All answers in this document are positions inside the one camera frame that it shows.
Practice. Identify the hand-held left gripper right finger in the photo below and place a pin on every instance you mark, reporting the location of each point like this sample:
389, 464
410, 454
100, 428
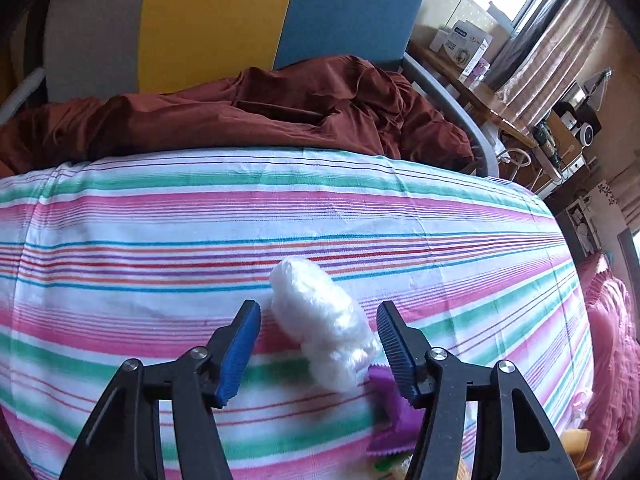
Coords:
395, 355

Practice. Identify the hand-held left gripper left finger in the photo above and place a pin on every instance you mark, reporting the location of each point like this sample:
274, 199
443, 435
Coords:
240, 355

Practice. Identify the purple snack packet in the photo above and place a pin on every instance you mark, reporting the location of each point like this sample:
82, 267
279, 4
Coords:
395, 415

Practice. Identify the white fluffy packet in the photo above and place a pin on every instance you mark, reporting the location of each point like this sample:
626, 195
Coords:
320, 320

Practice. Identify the striped bed sheet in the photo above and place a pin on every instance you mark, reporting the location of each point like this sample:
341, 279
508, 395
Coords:
150, 260

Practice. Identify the pink blanket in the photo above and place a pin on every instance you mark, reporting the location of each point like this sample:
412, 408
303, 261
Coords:
615, 360

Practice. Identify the maroon duvet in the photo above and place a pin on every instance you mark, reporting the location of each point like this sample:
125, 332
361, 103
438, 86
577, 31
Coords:
250, 105

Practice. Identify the wooden side table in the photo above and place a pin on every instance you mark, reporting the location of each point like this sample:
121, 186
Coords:
480, 100

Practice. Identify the cardboard box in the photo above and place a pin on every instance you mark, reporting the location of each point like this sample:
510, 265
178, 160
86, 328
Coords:
560, 135

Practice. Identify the white round device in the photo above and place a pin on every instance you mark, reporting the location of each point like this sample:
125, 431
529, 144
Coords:
585, 132

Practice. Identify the white blue label box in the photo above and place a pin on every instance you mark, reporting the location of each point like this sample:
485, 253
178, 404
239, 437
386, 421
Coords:
465, 42

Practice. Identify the pink patterned curtain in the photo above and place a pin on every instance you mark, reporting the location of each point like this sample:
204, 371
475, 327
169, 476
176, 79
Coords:
555, 60

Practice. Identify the grey yellow blue headboard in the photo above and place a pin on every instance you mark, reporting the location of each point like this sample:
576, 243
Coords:
210, 20

